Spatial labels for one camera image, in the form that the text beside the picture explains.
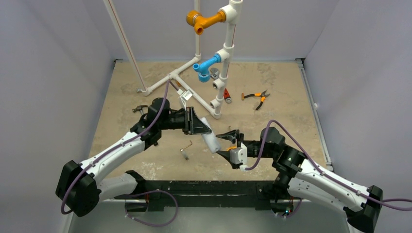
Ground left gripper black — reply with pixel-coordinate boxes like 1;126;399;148
159;106;211;135

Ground white remote control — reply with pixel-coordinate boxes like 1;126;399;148
200;117;222;153

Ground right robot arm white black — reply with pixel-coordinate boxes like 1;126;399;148
216;127;383;233

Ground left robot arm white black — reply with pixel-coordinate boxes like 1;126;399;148
55;98;212;216

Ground yellow tape measure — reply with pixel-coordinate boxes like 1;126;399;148
226;146;237;151

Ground silver allen key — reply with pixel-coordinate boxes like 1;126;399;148
180;140;193;161

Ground blue pipe fitting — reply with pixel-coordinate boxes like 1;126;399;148
192;53;222;83

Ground silver metal pipe clamp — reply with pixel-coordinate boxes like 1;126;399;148
209;67;220;80

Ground small hammer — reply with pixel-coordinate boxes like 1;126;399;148
132;105;148;115

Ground orange pipe fitting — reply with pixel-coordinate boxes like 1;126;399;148
186;10;226;35

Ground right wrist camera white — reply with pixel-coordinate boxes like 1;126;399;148
229;143;248;171

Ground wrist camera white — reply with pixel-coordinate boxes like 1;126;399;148
177;89;193;109
229;143;248;171

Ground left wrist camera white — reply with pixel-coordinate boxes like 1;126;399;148
177;89;193;109

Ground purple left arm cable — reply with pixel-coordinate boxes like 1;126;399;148
60;80;181;216

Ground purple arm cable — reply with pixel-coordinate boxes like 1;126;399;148
244;119;412;212
60;80;181;216

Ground orange handled pliers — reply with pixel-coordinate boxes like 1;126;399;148
241;90;270;111

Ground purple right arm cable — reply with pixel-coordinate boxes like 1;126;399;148
244;119;412;212

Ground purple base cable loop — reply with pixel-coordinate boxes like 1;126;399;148
124;190;180;228

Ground aluminium rail frame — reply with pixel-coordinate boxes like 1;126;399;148
295;58;334;171

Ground white PVC pipe frame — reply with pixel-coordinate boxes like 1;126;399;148
104;0;243;119

